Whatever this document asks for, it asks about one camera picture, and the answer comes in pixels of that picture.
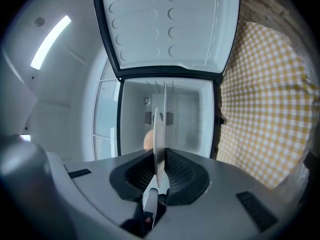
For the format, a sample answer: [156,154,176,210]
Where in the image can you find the brown round food piece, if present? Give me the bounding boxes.
[143,129,155,150]

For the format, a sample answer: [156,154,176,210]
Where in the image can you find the white plate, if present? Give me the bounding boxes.
[152,106,167,189]

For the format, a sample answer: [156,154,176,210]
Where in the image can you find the round table with checkered cloth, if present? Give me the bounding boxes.
[215,19,320,190]

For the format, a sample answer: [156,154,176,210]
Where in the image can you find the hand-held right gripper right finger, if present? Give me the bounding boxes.
[154,147,299,240]

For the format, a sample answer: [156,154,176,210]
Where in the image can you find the white window blinds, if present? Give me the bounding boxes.
[92,58,121,161]

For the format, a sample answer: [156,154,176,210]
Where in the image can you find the black mini fridge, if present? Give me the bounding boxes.
[91,0,241,160]

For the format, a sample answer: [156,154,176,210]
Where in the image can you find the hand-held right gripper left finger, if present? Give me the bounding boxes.
[46,147,158,240]

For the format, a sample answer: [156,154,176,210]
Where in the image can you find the white ceiling light bar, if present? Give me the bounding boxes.
[30,14,72,71]

